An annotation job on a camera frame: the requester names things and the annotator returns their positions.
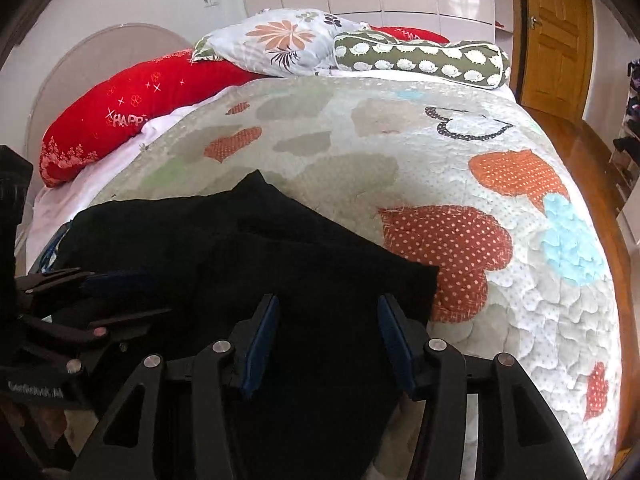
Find black pants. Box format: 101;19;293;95
54;172;438;479

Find pink white blanket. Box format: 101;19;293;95
24;104;202;271

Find red long pillow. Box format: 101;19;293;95
39;50;259;188

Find patchwork heart quilt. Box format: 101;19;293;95
89;75;622;479

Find rounded beige headboard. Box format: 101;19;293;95
22;22;194;176

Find cluttered shelf unit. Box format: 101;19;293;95
610;60;639;245

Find floral white pillow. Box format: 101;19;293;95
191;9;369;77

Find olive sheep bolster pillow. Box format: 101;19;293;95
333;30;511;90

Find wooden door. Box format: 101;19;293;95
512;0;594;124

